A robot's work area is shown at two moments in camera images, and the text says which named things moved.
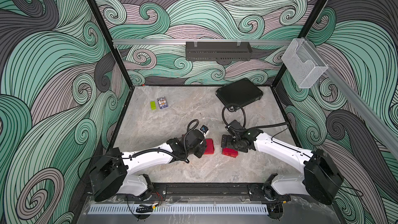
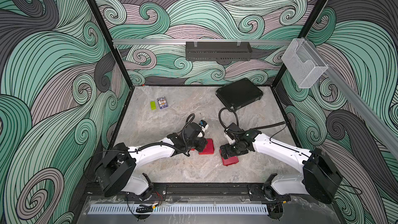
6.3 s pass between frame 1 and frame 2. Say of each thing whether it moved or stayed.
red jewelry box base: moved
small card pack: stayed
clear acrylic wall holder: stayed
